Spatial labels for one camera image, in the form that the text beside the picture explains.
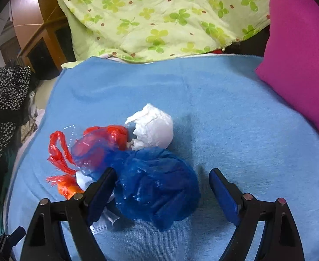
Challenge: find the small red plastic bag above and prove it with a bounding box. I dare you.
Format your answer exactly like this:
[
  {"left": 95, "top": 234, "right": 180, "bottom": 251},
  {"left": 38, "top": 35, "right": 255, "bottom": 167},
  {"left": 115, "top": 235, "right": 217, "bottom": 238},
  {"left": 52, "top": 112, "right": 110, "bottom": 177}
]
[{"left": 48, "top": 125, "right": 128, "bottom": 175}]

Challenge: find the white plastic bag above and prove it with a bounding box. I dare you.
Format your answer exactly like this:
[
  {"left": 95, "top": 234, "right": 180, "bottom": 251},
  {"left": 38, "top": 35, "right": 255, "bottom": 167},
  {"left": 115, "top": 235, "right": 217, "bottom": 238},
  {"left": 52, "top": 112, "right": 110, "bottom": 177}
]
[{"left": 125, "top": 103, "right": 174, "bottom": 150}]

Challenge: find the green garment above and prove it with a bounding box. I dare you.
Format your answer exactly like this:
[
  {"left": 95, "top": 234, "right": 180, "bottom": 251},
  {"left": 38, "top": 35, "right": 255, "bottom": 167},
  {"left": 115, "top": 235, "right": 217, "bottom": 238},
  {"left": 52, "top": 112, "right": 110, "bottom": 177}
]
[{"left": 0, "top": 147, "right": 17, "bottom": 236}]

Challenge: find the black white floral garment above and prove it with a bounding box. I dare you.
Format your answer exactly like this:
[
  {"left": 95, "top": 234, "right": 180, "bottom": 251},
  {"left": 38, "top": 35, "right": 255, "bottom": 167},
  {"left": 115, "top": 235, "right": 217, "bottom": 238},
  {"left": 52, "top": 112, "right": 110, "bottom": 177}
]
[{"left": 0, "top": 65, "right": 32, "bottom": 160}]

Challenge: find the blue towel blanket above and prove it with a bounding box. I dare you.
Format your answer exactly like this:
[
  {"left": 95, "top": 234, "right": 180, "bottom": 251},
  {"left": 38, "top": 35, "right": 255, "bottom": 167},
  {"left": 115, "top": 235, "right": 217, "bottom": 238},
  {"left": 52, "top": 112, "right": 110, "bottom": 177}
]
[{"left": 5, "top": 55, "right": 319, "bottom": 260}]

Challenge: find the beige patterned cloth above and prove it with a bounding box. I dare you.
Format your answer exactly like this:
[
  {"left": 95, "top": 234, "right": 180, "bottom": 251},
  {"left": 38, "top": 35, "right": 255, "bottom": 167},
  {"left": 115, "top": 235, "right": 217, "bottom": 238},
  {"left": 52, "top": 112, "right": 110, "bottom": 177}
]
[{"left": 21, "top": 118, "right": 38, "bottom": 144}]

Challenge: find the pink cloth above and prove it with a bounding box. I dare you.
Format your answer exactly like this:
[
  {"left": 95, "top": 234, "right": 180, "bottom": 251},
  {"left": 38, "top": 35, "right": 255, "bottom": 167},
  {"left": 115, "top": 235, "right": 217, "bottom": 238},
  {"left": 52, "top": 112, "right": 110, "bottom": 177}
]
[{"left": 14, "top": 109, "right": 46, "bottom": 166}]

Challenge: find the blue plastic bag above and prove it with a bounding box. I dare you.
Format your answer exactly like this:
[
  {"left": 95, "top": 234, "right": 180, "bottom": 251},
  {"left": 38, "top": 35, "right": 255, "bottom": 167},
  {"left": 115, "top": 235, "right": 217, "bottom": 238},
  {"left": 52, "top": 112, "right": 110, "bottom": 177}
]
[{"left": 86, "top": 144, "right": 201, "bottom": 231}]

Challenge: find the light blue face mask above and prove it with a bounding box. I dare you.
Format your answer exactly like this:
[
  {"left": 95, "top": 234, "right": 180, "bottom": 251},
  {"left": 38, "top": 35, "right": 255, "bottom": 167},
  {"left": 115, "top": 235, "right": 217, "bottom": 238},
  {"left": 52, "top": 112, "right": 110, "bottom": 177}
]
[{"left": 74, "top": 171, "right": 121, "bottom": 236}]

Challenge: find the orange plastic bag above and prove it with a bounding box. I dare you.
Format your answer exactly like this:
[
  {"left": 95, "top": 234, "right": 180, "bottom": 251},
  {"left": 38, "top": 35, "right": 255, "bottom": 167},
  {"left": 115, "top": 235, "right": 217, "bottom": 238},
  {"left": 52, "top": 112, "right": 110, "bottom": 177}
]
[{"left": 46, "top": 174, "right": 84, "bottom": 200}]

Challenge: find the wooden bedside cabinet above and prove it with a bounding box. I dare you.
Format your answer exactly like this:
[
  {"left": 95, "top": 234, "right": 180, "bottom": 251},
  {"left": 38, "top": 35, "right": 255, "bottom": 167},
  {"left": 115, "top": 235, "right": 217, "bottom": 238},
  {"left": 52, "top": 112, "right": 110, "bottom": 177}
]
[{"left": 10, "top": 0, "right": 74, "bottom": 79}]

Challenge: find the magenta pillow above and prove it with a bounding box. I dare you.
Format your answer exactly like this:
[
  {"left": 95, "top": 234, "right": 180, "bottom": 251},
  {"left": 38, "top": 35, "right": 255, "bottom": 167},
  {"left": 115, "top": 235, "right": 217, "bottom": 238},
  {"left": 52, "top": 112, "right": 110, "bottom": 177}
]
[{"left": 256, "top": 0, "right": 319, "bottom": 131}]

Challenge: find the green clover quilt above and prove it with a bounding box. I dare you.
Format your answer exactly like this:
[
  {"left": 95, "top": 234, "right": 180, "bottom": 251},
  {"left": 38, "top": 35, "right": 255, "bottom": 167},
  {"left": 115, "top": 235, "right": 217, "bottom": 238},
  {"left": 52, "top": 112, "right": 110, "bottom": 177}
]
[{"left": 57, "top": 0, "right": 270, "bottom": 63}]

